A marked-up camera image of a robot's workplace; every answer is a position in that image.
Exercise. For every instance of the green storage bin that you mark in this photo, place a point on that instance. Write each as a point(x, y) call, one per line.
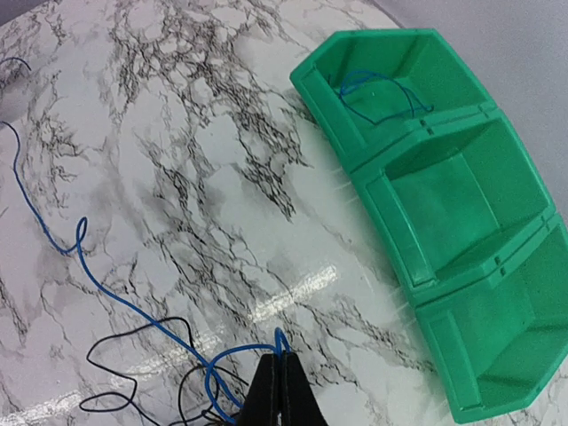
point(453, 203)
point(497, 342)
point(369, 89)

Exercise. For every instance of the right green storage bin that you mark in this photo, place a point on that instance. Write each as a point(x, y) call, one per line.
point(497, 342)

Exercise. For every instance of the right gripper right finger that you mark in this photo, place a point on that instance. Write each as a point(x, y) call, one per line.
point(298, 405)

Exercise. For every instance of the middle green storage bin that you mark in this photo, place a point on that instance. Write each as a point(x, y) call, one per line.
point(453, 203)

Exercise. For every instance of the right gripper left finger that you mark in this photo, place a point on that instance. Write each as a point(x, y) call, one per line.
point(262, 404)

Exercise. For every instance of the left green storage bin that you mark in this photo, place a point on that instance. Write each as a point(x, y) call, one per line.
point(369, 89)

